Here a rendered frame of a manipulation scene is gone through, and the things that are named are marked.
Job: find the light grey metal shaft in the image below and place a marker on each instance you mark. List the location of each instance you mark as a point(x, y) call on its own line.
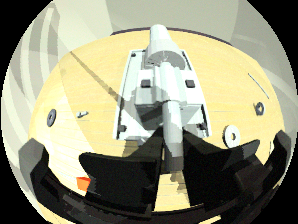
point(174, 149)

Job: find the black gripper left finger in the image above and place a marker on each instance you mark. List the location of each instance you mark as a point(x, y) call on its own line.
point(143, 168)

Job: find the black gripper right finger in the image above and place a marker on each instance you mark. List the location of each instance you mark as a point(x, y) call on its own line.
point(205, 164)

